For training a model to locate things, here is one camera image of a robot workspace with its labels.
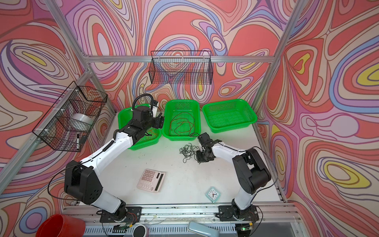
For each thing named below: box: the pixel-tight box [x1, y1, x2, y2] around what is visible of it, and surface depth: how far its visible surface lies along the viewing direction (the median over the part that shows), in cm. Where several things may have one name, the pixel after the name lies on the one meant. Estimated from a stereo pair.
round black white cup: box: [132, 224, 150, 237], surface depth 66 cm
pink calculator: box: [136, 168, 166, 194], surface depth 84 cm
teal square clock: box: [205, 186, 222, 203], surface depth 80 cm
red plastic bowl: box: [35, 213, 86, 237], surface depth 62 cm
